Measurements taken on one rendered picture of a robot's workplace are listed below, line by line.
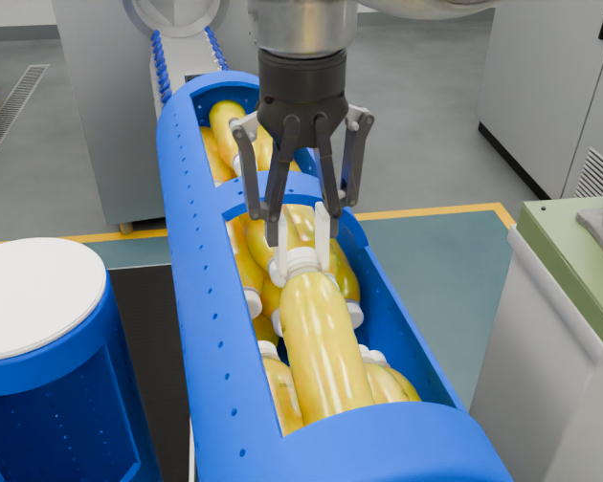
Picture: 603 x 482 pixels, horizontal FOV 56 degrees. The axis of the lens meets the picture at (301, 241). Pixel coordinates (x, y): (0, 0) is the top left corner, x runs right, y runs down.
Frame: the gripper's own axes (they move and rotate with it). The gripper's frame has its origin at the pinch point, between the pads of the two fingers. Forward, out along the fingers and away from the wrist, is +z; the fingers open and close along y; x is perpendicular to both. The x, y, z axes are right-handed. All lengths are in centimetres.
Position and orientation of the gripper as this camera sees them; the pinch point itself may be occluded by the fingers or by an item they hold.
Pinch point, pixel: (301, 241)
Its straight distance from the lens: 59.9
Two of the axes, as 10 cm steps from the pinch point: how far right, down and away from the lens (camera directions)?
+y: -9.7, 1.4, -2.0
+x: 2.5, 5.7, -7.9
